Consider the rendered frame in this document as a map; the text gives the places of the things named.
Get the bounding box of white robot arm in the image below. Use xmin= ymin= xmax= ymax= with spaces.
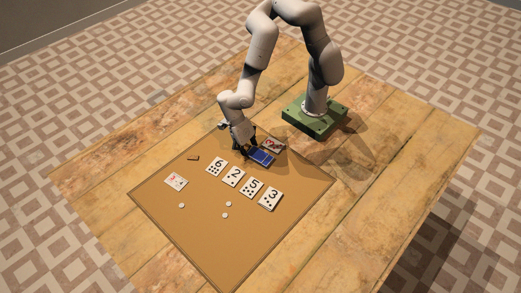
xmin=217 ymin=0 xmax=344 ymax=130

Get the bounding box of white rules card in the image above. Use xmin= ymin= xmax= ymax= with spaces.
xmin=163 ymin=172 xmax=189 ymax=192

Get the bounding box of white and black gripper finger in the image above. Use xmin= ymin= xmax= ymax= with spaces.
xmin=232 ymin=138 xmax=248 ymax=157
xmin=250 ymin=126 xmax=258 ymax=146

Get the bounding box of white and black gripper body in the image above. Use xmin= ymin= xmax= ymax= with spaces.
xmin=228 ymin=115 xmax=255 ymax=146

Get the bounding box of brown square mat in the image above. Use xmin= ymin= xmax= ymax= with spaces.
xmin=131 ymin=127 xmax=333 ymax=293

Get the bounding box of tan flat mat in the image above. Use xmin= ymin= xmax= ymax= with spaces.
xmin=127 ymin=120 xmax=337 ymax=293

